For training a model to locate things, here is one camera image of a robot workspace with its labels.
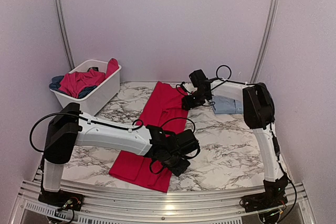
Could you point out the red garment in bin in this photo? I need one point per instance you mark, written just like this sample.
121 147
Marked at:
80 84

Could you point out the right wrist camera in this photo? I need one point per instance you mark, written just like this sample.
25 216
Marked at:
180 87

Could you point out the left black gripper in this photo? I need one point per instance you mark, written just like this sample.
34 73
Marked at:
178 171

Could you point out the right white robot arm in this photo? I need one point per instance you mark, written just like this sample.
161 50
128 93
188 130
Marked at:
258 113

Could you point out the aluminium frame post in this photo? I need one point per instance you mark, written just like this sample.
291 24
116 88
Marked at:
63 32
271 17

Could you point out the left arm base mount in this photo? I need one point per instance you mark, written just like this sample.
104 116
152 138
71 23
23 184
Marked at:
62 199

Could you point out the dark blue garment in bin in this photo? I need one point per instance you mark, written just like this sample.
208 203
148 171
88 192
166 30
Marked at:
56 83

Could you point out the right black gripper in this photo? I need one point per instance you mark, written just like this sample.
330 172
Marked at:
188 104

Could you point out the front aluminium rail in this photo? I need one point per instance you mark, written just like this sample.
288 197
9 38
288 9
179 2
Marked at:
114 205

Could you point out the right aluminium frame post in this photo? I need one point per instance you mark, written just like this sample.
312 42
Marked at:
271 17

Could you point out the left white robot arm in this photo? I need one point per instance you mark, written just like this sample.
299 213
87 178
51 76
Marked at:
71 127

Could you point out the white plastic laundry bin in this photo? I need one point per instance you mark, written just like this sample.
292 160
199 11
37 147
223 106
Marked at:
101 95

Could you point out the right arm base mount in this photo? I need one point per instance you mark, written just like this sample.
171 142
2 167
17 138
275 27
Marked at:
258 202

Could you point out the left aluminium frame post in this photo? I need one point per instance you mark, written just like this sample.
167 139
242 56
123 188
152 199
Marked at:
63 32

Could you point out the light blue button shirt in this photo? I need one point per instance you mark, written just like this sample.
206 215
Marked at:
223 105

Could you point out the red t-shirt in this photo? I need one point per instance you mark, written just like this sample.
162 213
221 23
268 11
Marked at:
163 108

